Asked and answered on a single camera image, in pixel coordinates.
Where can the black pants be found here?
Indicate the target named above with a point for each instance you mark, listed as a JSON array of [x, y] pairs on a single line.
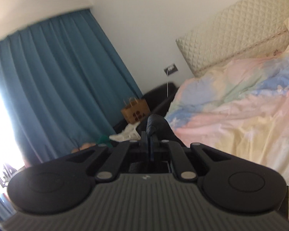
[[161, 127]]

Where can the tan clothes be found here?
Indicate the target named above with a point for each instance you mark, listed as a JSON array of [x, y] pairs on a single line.
[[85, 146]]

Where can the quilted cream headboard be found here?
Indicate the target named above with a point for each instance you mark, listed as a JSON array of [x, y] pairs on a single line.
[[236, 24]]

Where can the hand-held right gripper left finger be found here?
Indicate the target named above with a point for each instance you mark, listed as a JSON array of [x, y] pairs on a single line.
[[145, 146]]

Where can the white cloth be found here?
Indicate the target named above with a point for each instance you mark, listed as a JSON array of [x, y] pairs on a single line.
[[127, 133]]

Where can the blue curtain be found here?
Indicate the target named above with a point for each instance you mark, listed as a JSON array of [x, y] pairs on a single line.
[[62, 77]]

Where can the window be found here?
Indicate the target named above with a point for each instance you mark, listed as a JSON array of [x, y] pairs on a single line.
[[2, 125]]

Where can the green clothes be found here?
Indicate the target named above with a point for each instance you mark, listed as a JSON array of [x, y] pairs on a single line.
[[103, 139]]

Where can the wall socket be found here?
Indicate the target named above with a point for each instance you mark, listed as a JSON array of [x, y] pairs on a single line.
[[171, 69]]

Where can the black sofa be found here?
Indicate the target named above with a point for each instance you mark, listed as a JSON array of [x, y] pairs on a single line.
[[156, 96]]

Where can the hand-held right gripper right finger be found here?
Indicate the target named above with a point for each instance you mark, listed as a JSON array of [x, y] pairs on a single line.
[[154, 151]]

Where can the brown paper bag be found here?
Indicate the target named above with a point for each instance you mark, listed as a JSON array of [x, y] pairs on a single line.
[[134, 112]]

